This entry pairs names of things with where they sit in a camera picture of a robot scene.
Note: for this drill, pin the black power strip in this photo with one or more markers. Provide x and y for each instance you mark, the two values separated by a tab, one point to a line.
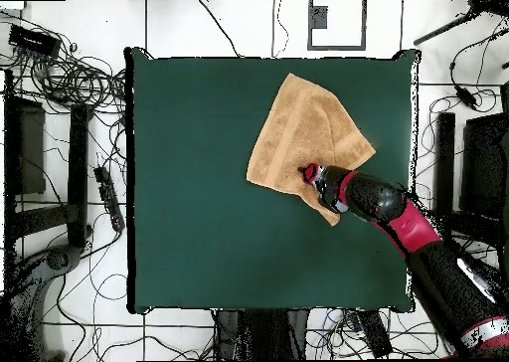
109	197

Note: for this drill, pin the black rectangular floor box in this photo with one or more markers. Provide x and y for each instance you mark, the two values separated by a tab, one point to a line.
375	334

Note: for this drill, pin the black metal frame stand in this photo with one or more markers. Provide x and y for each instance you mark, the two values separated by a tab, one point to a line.
485	167
77	171

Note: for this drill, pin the grey black chair base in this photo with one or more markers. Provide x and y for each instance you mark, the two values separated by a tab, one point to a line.
55	260

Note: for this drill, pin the black network switch box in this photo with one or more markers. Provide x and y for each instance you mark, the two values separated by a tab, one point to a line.
33	39

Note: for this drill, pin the dark green table cloth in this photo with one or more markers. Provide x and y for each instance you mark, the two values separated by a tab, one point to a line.
179	139

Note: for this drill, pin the black tripod pole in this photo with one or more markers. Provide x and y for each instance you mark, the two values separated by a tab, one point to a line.
445	30

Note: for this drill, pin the grey square floor frame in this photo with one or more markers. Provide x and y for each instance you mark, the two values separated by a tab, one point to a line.
310	24

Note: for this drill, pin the orange terry towel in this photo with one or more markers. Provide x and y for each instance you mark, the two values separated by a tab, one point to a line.
298	139

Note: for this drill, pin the black power adapter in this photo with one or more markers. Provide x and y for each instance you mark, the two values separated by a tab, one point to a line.
466	97

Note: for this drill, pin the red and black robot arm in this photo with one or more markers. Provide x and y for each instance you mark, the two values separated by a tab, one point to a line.
413	226

